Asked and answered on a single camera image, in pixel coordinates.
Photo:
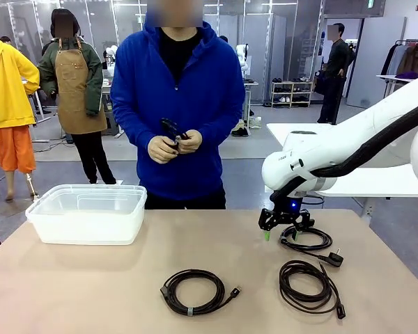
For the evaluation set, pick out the clothes rack with coats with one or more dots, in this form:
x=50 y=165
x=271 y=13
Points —
x=414 y=59

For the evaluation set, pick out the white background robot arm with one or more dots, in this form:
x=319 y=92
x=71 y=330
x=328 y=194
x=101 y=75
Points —
x=242 y=55
x=110 y=50

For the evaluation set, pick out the wooden shoe rack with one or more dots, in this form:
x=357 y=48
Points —
x=292 y=91

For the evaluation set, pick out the person in black clothes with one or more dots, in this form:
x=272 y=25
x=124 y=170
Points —
x=336 y=69

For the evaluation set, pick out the large white table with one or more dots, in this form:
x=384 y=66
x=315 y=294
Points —
x=369 y=184

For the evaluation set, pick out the small white desk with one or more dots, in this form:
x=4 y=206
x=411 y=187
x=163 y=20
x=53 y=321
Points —
x=393 y=77

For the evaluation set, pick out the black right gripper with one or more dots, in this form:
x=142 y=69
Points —
x=289 y=208

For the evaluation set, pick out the translucent white plastic bin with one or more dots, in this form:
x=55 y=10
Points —
x=87 y=226

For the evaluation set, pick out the person in blue hoodie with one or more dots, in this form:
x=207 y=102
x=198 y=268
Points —
x=195 y=104

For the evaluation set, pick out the person's right forearm blue sleeve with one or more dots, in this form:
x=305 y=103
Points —
x=136 y=135

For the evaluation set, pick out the person with brown apron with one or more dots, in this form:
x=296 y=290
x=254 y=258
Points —
x=76 y=87

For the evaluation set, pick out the black shoes pair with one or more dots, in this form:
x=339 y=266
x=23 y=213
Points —
x=240 y=132

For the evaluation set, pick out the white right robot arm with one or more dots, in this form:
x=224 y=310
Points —
x=334 y=146

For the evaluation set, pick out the white shoes pair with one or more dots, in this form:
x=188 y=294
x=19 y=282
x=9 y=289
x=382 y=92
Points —
x=254 y=122

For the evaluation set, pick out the figure in yellow hoodie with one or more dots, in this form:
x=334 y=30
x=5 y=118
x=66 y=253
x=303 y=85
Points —
x=3 y=87

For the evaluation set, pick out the person's left forearm blue sleeve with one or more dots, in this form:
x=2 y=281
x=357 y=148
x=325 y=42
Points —
x=219 y=132

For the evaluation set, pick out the person's right hand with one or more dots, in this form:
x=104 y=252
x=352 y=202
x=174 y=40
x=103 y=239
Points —
x=160 y=149

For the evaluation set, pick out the person's left hand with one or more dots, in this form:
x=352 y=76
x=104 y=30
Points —
x=191 y=142

